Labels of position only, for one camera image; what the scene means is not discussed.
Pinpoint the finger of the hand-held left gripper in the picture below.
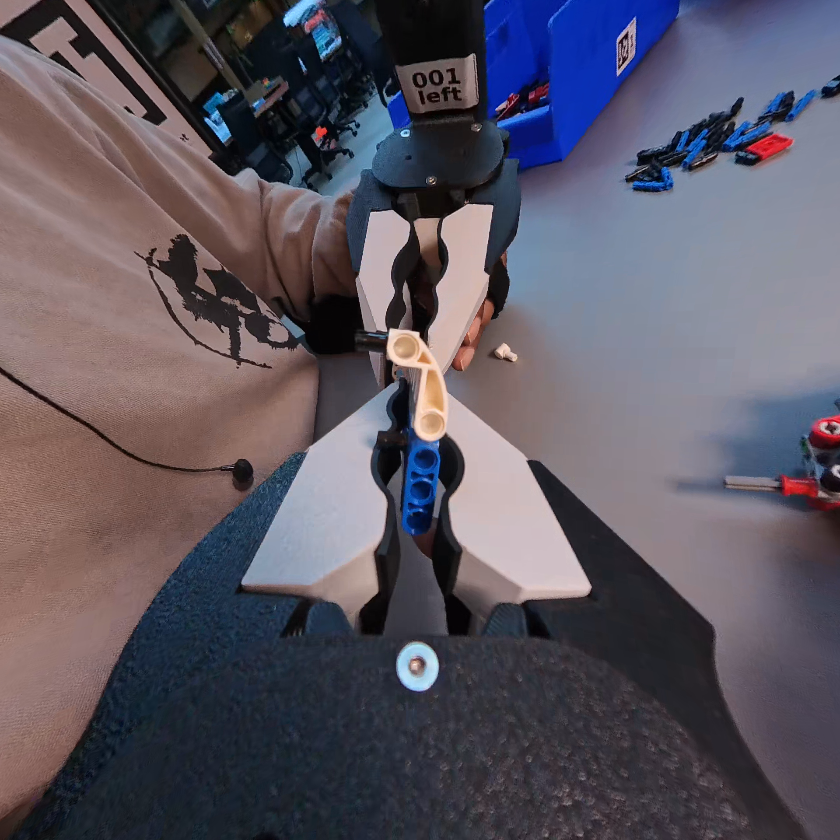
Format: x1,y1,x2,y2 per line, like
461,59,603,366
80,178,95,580
428,203,497,373
354,207,416,389

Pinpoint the black cord with round end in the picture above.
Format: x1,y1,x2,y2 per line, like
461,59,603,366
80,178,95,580
0,367,256,490

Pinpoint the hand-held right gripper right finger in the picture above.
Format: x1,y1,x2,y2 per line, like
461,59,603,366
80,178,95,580
433,400,593,619

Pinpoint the person's torso beige hoodie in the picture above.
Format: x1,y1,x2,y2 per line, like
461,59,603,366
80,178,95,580
0,36,322,821

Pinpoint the person's left hand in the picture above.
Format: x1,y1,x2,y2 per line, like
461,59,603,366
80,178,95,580
451,297,496,373

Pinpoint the blue plastic parts bin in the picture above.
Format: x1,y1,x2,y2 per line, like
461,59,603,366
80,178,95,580
387,0,681,170

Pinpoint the pile of blue black lego pins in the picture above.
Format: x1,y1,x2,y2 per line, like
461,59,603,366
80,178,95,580
623,75,840,194

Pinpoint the person's left forearm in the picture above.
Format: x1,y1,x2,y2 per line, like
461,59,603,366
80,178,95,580
246,167,361,322

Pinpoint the black padded wrist rest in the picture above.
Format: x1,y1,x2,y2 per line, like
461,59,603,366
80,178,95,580
304,294,370,357

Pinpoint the blue and white lego panel assembly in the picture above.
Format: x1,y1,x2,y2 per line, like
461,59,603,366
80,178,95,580
354,330,445,536

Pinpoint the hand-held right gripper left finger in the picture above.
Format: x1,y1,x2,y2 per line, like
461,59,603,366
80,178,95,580
240,381,410,624

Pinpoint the partly built lego car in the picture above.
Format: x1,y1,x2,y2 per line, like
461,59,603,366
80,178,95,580
724,413,840,513

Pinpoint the black framed white sign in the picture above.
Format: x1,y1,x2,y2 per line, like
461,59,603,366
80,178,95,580
0,0,217,158

